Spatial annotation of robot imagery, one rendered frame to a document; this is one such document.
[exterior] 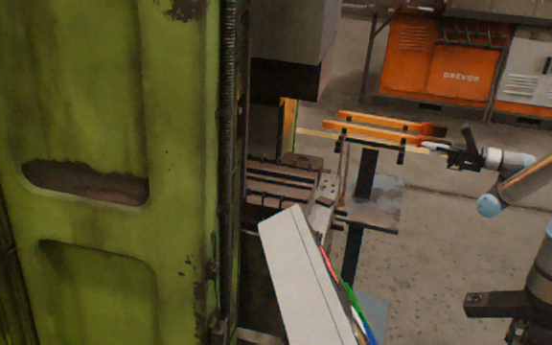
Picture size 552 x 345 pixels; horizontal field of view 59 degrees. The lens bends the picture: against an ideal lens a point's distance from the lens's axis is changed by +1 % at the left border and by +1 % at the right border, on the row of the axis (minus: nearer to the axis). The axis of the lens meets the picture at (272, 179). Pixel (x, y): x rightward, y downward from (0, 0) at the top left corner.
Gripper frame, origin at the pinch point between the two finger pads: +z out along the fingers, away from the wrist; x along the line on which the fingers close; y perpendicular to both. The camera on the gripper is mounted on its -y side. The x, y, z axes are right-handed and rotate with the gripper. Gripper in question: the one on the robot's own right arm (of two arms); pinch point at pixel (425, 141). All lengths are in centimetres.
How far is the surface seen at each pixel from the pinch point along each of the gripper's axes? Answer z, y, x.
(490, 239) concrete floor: -52, 94, 96
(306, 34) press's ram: 29, -48, -72
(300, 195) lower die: 29, -5, -61
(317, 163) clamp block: 29.9, -3.8, -39.7
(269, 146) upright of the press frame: 47, -3, -33
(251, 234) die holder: 39, 3, -71
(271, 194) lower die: 37, -5, -63
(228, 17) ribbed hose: 38, -54, -91
